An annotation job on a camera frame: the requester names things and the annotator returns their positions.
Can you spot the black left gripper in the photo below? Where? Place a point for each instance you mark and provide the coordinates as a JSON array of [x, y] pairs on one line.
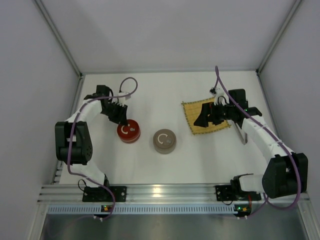
[[116, 110]]

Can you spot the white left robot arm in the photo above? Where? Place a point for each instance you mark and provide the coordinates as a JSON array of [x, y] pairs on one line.
[[73, 143]]

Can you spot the aluminium frame post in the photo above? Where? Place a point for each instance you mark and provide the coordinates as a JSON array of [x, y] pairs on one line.
[[39, 4], [289, 16]]

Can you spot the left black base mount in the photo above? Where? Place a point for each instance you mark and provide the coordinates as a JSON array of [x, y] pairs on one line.
[[99, 194]]

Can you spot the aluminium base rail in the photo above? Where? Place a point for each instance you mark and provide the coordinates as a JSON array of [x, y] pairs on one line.
[[137, 193]]

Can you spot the beige steel container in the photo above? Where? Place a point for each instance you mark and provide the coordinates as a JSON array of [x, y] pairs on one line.
[[165, 148]]

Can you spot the red steel container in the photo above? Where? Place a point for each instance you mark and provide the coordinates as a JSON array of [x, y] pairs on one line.
[[130, 137]]

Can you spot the left aluminium frame post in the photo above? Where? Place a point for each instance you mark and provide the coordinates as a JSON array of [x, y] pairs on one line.
[[39, 4]]

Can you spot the red round lid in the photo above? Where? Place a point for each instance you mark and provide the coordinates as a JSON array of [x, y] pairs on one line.
[[132, 126]]

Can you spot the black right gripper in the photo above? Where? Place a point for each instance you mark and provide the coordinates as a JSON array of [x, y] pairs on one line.
[[213, 114]]

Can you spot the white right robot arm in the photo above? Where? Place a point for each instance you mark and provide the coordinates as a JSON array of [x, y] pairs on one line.
[[286, 172]]

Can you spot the steel tongs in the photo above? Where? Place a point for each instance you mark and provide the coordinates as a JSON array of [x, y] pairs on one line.
[[241, 134]]

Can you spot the beige round lid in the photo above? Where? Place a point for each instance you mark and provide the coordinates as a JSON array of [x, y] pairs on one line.
[[164, 135]]

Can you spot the slotted cable duct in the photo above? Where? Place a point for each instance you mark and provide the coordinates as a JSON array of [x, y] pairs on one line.
[[151, 209]]

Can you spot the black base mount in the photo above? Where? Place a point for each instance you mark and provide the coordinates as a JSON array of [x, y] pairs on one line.
[[99, 194], [228, 193]]

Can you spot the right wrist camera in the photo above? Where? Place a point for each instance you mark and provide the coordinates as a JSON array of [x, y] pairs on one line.
[[217, 93]]

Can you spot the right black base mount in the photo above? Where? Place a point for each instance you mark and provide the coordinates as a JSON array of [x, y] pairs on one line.
[[228, 193]]

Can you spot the right aluminium frame post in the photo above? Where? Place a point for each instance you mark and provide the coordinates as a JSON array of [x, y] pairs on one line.
[[289, 16]]

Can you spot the bamboo mat tray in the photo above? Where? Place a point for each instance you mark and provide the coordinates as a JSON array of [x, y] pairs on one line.
[[192, 110]]

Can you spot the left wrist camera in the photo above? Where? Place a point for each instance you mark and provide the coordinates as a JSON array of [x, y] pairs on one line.
[[123, 97]]

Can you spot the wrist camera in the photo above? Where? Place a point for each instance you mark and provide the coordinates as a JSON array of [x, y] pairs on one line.
[[217, 93], [123, 97]]

